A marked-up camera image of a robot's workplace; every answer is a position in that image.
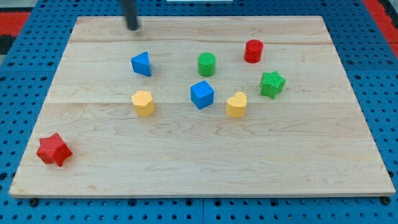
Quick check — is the blue cube block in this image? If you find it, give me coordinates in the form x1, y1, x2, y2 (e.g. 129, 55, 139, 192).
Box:
190, 80, 214, 110

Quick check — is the yellow heart block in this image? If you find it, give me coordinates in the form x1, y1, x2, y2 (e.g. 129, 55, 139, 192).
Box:
226, 91, 247, 118

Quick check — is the red star block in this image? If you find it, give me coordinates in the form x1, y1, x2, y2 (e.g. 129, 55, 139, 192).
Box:
36, 133, 73, 167

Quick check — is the light wooden board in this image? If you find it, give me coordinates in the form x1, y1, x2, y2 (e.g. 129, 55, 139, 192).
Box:
9, 16, 396, 198

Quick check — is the green cylinder block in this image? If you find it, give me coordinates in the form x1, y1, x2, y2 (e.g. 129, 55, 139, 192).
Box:
197, 52, 216, 77

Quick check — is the blue triangle block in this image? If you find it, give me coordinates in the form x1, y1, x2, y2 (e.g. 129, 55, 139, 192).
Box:
131, 52, 152, 77

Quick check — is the yellow hexagon block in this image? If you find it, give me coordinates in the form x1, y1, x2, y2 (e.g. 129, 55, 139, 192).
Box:
131, 90, 155, 117

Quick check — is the red cylinder block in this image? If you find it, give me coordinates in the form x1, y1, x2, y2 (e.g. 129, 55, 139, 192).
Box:
244, 39, 264, 63

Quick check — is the green star block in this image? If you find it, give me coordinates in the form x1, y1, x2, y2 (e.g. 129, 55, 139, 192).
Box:
259, 71, 286, 99

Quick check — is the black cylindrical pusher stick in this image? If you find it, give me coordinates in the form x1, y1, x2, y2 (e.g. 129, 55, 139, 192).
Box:
120, 0, 139, 30

